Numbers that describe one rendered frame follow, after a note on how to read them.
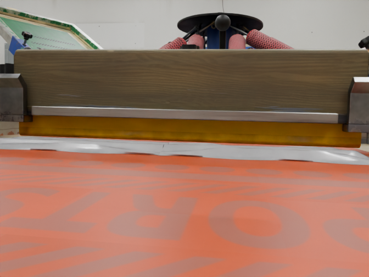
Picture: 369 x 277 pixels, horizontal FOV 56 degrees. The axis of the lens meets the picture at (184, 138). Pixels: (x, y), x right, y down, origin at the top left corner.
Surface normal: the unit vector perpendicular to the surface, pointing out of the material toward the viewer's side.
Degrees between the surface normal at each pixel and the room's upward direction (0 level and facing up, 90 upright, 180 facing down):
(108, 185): 0
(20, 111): 90
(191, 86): 90
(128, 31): 90
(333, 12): 90
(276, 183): 0
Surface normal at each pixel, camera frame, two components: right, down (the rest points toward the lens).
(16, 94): -0.15, 0.06
